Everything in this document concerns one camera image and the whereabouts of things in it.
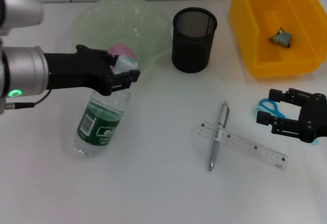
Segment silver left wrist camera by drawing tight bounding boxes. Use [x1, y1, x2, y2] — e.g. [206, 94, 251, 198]
[0, 0, 44, 36]

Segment grey ballpoint pen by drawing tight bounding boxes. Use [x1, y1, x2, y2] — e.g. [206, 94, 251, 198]
[207, 99, 230, 172]

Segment black mesh pen holder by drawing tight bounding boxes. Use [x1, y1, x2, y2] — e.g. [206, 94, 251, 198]
[171, 7, 218, 74]

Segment green glass fruit plate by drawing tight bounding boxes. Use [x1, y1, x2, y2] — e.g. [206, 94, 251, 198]
[68, 0, 172, 78]

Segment teal plastic wrapper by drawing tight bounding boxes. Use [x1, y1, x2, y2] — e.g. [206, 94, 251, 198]
[268, 26, 294, 48]

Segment clear green-label water bottle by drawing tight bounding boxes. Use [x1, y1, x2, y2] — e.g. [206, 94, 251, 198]
[74, 55, 141, 160]

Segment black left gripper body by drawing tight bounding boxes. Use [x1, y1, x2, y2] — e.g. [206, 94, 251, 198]
[43, 44, 114, 96]

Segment blue scissors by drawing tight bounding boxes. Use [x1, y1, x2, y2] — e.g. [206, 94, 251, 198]
[253, 98, 320, 145]

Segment left arm gripper cable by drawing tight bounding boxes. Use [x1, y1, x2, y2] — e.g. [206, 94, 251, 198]
[5, 90, 52, 110]

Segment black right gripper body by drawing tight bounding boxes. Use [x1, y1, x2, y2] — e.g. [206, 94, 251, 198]
[297, 93, 327, 143]

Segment pink peach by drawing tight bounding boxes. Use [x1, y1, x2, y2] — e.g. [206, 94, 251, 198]
[107, 42, 137, 62]

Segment transparent plastic ruler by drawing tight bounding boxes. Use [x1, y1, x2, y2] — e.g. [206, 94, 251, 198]
[196, 122, 289, 170]

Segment yellow plastic bin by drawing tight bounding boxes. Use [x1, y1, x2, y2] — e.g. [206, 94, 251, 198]
[228, 0, 327, 79]

